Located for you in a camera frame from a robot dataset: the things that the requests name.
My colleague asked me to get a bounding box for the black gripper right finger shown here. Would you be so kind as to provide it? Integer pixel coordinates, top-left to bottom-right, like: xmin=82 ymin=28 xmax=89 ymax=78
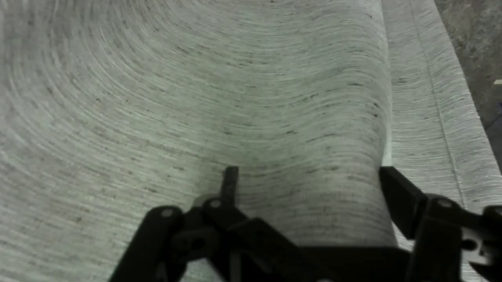
xmin=379 ymin=166 xmax=502 ymax=282

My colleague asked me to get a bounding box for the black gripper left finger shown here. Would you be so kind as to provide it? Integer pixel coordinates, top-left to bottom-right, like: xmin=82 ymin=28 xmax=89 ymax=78
xmin=111 ymin=166 xmax=299 ymax=282

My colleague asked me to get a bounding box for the grey fabric curtain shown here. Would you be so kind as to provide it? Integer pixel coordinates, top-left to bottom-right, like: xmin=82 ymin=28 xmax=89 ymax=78
xmin=0 ymin=0 xmax=502 ymax=282

